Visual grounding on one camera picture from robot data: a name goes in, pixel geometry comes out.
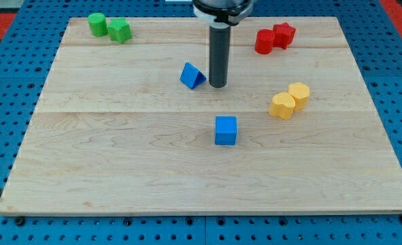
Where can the green star block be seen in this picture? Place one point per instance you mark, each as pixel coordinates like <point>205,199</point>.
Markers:
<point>119,30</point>

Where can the green cylinder block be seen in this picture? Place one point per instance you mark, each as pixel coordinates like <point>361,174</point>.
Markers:
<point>98,25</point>

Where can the yellow hexagon block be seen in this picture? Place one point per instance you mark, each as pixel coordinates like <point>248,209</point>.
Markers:
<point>300,93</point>

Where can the red star block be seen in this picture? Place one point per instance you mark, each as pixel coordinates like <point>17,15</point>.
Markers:
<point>284,35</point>

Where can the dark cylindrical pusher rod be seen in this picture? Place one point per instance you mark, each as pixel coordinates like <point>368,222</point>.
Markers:
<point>219,56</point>

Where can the wooden board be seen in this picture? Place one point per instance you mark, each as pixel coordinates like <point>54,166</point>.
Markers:
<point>115,132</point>

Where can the blue triangle block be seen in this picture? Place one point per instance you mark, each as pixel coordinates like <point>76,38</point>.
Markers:
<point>191,76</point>

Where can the blue cube block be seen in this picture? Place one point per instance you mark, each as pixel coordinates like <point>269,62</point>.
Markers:
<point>225,130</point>

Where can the red cylinder block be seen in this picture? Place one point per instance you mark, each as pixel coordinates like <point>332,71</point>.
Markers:
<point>264,41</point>

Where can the yellow heart block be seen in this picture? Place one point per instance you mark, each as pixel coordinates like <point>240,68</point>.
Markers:
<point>282,105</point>

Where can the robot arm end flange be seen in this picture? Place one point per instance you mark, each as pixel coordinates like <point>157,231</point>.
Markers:
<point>221,14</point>

